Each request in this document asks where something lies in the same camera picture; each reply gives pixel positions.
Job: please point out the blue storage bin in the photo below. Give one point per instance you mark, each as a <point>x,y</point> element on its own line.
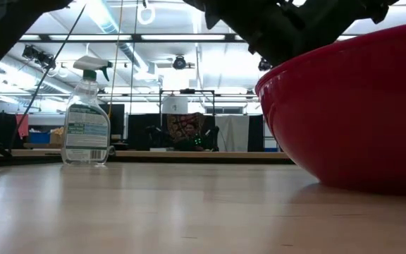
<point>39,137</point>

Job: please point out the long wooden background table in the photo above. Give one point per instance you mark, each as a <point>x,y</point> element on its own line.
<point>189,157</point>

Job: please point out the person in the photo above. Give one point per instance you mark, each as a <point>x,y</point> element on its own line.
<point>189,138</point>

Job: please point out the clear spray bottle white trigger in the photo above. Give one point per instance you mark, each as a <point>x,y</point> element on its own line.
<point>86,134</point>

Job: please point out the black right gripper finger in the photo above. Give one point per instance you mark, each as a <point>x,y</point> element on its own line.
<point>303,40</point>
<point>264,49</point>

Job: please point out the white cylinder container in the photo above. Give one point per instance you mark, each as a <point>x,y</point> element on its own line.
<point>175,104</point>

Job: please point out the cardboard box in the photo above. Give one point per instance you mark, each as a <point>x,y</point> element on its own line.
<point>57,136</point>

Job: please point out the white hanging cloth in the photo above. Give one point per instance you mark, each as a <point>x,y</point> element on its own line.
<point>233,133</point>

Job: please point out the black overhead beam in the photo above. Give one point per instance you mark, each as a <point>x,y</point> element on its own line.
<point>136,37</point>

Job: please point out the large red plastic bowl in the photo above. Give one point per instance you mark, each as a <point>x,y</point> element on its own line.
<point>358,116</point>

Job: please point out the patterned hanging cloth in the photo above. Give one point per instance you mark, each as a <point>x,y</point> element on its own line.
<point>178,123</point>

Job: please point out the black ceiling device cluster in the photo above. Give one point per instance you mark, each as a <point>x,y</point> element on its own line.
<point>38,57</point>

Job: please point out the black monitor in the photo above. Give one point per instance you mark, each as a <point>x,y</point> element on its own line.
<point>115,121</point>

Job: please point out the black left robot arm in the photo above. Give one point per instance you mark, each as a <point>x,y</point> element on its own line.
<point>2,31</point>

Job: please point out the round black ceiling camera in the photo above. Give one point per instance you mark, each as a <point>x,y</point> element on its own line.
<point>179,63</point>

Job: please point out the red hanging cloth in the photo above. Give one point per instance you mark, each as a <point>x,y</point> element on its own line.
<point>22,125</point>

